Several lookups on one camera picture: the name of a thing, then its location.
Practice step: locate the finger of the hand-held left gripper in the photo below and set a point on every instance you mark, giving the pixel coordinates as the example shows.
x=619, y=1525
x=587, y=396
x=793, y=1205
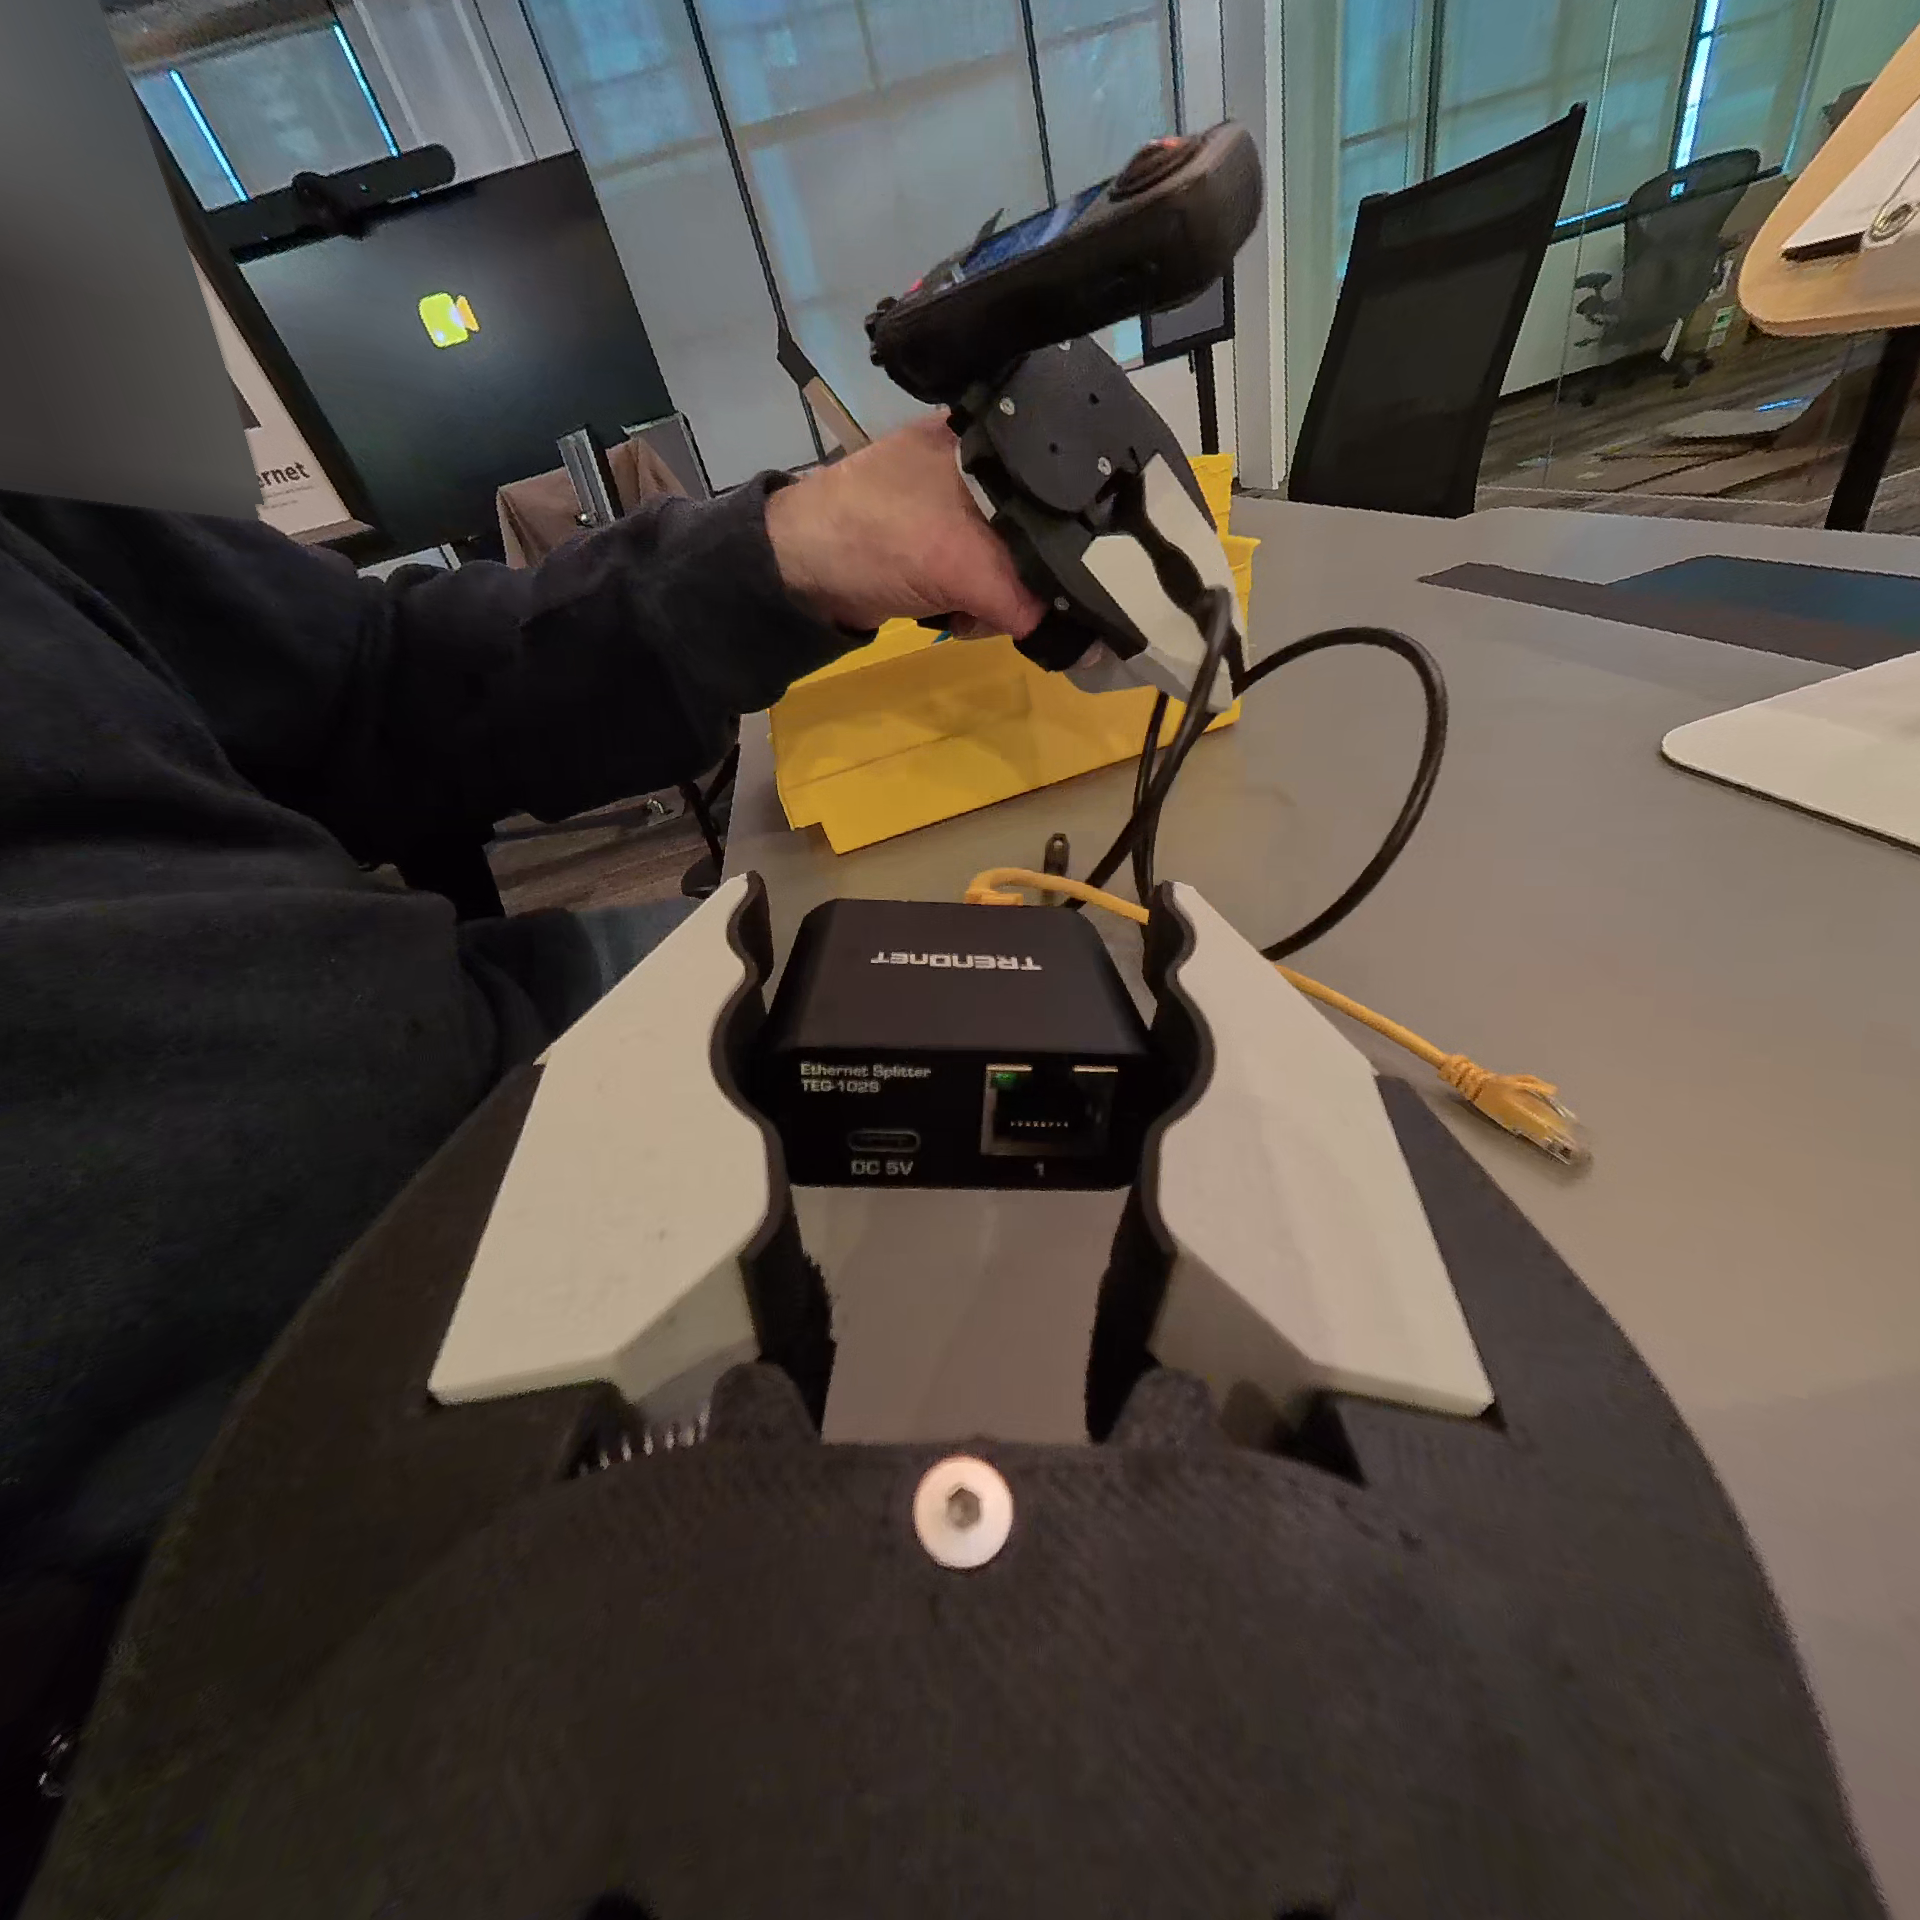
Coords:
x=1207, y=525
x=1132, y=592

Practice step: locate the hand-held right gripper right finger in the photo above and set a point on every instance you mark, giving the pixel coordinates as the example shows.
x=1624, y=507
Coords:
x=1289, y=1200

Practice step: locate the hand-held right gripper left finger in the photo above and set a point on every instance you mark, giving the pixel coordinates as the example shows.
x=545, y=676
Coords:
x=628, y=1200

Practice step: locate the black ethernet splitter box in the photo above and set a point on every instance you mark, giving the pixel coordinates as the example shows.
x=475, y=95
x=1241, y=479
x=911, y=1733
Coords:
x=961, y=984

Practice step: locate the person's left forearm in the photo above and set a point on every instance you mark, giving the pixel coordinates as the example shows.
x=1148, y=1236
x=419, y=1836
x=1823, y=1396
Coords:
x=599, y=645

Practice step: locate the person's left hand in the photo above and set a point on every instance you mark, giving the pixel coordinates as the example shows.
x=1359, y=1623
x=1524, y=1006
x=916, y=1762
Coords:
x=884, y=525

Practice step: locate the small sign on stand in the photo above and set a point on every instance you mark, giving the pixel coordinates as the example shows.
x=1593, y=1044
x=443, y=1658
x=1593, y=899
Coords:
x=1188, y=324

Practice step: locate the yellow plastic bin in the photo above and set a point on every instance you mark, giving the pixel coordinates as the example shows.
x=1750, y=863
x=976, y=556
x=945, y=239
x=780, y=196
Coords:
x=930, y=751

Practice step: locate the person's blue jeans leg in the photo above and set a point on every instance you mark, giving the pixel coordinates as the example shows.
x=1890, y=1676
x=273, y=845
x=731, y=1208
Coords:
x=638, y=932

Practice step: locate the black mesh office chair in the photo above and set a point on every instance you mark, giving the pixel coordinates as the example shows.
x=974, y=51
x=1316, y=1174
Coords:
x=1425, y=346

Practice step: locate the dark table mat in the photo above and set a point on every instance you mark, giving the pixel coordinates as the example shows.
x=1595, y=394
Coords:
x=1694, y=599

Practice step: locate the dark swivel office chair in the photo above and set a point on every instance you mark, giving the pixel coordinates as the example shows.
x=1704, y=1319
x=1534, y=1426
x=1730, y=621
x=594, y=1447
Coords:
x=1664, y=255

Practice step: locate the large black display screen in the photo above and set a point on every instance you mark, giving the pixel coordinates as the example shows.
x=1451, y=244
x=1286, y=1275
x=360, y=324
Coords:
x=451, y=360

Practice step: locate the white flat pad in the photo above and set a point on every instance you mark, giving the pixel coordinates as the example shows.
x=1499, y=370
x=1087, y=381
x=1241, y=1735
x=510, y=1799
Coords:
x=1815, y=743

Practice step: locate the wooden round-edged table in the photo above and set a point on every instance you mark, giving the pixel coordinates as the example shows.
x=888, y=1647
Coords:
x=1823, y=255

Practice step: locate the white printed sign board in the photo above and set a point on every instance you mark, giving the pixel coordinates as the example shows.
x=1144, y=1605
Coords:
x=278, y=466

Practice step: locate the black camera bar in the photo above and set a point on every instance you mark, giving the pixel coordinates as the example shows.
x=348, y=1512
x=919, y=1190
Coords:
x=368, y=189

